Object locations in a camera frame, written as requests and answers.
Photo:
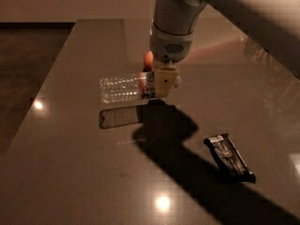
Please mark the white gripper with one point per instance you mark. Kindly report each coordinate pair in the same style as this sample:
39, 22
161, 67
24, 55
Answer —
168, 48

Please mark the red apple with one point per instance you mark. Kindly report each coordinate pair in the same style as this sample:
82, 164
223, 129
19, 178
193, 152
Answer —
148, 62

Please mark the clear plastic water bottle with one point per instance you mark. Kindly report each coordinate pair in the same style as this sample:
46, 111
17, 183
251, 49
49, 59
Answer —
129, 87

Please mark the black snack bar wrapper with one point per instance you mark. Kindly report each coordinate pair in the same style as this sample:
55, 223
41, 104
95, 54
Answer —
232, 166

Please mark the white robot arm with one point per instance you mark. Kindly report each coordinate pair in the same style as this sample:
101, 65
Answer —
273, 24

